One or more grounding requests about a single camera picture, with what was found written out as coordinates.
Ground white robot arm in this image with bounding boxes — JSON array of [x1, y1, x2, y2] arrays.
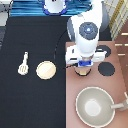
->
[[65, 0, 107, 67]]

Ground cream pot with pink food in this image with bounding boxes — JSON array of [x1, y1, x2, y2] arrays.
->
[[76, 67, 91, 76]]

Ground black burner back right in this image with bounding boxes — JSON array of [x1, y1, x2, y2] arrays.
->
[[96, 45, 111, 57]]

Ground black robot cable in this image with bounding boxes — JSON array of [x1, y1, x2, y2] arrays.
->
[[53, 29, 73, 70]]

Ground black burner front right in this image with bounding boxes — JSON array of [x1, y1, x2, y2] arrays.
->
[[98, 62, 115, 76]]

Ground cream slotted spatula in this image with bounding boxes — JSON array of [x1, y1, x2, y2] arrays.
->
[[18, 52, 29, 75]]

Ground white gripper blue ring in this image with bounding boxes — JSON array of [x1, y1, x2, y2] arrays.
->
[[65, 45, 106, 68]]

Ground cream round plate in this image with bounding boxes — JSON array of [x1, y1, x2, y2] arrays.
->
[[36, 61, 56, 80]]

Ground black burner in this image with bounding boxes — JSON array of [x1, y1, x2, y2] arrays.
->
[[98, 62, 115, 76], [96, 45, 111, 57]]

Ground grey frying pan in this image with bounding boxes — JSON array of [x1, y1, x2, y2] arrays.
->
[[75, 87, 128, 128]]

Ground pink stove board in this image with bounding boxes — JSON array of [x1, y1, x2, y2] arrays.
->
[[66, 41, 126, 128]]

